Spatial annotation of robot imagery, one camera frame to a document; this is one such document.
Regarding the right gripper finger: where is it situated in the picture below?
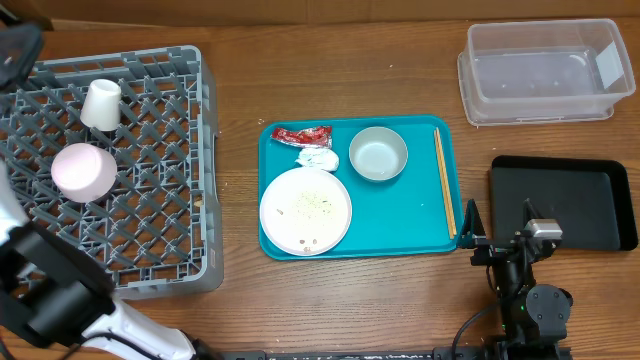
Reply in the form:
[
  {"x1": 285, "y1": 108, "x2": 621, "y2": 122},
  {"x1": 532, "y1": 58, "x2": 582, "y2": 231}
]
[
  {"x1": 457, "y1": 199, "x2": 486, "y2": 249},
  {"x1": 523, "y1": 198, "x2": 541, "y2": 230}
]

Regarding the white cup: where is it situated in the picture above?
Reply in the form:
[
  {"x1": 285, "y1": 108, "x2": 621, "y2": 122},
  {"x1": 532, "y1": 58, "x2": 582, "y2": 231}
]
[{"x1": 80, "y1": 79, "x2": 121, "y2": 132}]

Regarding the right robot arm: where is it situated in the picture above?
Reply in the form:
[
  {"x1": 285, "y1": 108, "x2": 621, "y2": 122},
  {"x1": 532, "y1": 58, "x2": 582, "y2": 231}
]
[{"x1": 450, "y1": 200, "x2": 573, "y2": 360}]

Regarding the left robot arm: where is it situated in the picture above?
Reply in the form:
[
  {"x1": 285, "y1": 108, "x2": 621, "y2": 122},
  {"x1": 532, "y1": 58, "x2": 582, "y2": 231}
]
[{"x1": 1, "y1": 174, "x2": 221, "y2": 359}]

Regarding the wooden chopstick left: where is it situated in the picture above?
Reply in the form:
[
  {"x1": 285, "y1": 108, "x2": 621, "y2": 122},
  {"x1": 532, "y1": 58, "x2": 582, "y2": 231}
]
[{"x1": 433, "y1": 128, "x2": 455, "y2": 240}]

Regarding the wooden chopstick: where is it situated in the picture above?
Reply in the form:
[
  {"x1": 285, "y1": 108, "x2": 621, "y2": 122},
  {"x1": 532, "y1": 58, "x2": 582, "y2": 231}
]
[
  {"x1": 435, "y1": 126, "x2": 458, "y2": 238},
  {"x1": 433, "y1": 128, "x2": 455, "y2": 240}
]

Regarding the wooden chopstick right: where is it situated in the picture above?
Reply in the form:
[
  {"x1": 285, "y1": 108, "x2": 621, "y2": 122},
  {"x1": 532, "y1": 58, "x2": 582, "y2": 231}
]
[{"x1": 435, "y1": 126, "x2": 458, "y2": 238}]

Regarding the black plastic tray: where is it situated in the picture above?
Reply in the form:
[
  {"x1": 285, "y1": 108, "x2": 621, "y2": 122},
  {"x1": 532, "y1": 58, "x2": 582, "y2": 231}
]
[{"x1": 490, "y1": 155, "x2": 639, "y2": 251}]

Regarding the grey bowl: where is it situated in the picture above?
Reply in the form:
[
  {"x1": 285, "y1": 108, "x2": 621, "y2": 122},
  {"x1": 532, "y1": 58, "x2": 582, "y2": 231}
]
[{"x1": 349, "y1": 126, "x2": 409, "y2": 182}]

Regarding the clear plastic storage bin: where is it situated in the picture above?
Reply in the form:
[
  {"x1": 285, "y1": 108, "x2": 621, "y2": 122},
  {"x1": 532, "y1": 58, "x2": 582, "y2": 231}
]
[{"x1": 457, "y1": 19, "x2": 636, "y2": 126}]

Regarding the grey plastic dish rack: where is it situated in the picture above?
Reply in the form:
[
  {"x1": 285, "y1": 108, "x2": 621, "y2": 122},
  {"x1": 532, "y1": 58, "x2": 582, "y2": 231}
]
[{"x1": 1, "y1": 45, "x2": 224, "y2": 300}]

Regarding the teal serving tray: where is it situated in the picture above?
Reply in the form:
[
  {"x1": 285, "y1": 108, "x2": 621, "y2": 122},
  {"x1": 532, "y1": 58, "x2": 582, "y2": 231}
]
[{"x1": 258, "y1": 115, "x2": 464, "y2": 259}]

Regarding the crumpled white tissue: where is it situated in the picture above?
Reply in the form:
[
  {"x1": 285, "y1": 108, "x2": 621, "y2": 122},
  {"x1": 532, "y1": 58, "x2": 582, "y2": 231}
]
[{"x1": 295, "y1": 148, "x2": 340, "y2": 172}]

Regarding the large white dirty plate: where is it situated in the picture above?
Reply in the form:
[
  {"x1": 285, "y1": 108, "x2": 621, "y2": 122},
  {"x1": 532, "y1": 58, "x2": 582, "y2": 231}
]
[{"x1": 259, "y1": 167, "x2": 352, "y2": 257}]

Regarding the red snack wrapper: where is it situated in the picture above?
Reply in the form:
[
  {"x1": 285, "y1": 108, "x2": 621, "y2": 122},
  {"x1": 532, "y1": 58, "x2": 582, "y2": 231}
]
[{"x1": 271, "y1": 126, "x2": 332, "y2": 149}]

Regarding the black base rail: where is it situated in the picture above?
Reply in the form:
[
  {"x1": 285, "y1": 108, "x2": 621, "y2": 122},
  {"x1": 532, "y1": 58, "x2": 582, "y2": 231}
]
[{"x1": 220, "y1": 346, "x2": 573, "y2": 360}]

